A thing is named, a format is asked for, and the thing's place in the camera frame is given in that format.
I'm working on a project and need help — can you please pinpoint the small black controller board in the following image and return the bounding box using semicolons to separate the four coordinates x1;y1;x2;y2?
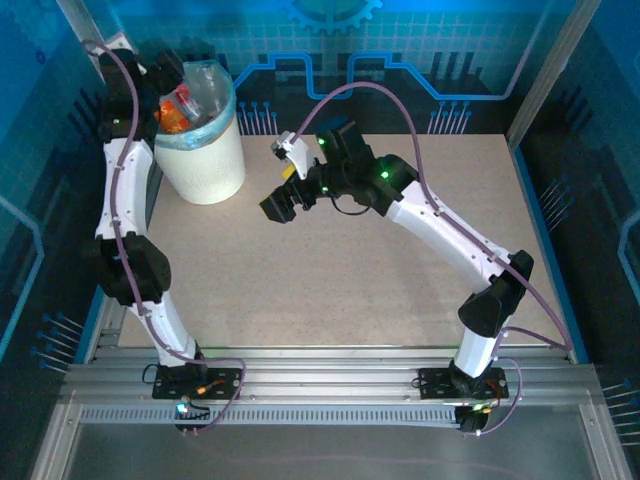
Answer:
457;402;494;435
172;399;214;436

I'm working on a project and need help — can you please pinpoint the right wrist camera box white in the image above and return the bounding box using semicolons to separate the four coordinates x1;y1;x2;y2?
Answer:
270;130;317;181

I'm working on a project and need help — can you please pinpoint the clear unlabelled plastic bottle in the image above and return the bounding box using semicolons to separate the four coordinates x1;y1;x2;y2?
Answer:
185;60;232;121

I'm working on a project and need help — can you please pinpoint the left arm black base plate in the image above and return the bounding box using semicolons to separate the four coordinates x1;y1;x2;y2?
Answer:
151;368;242;401

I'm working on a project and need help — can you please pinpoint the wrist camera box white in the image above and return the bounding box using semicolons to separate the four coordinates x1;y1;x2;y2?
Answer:
270;130;317;181
102;31;137;64

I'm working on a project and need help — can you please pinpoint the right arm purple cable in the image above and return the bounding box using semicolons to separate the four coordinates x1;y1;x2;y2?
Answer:
293;81;576;437

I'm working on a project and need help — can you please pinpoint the steel sheet panel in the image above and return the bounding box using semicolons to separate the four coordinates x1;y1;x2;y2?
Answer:
29;404;631;480

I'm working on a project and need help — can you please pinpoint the blue plastic bin liner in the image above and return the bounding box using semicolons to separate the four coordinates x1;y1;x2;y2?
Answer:
153;59;237;151

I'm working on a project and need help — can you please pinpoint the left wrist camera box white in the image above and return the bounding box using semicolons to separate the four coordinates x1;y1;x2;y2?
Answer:
102;31;137;64

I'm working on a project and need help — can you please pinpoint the aluminium frame post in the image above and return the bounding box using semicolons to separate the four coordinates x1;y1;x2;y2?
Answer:
54;0;121;56
504;0;599;149

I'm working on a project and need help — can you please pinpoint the white round waste bin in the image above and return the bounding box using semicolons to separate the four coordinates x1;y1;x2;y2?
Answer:
153;59;248;206

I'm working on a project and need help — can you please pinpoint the clear bottle orange label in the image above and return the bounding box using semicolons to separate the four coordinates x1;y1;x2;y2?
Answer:
155;98;190;135

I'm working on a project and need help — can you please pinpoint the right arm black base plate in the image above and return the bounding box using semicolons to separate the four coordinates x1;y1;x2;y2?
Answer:
417;367;510;401

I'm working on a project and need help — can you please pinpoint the aluminium mounting beam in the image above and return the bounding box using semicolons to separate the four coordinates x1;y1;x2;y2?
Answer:
64;347;601;409

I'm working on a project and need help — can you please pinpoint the grey slotted cable duct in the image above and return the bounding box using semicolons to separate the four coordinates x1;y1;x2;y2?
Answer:
79;405;464;427

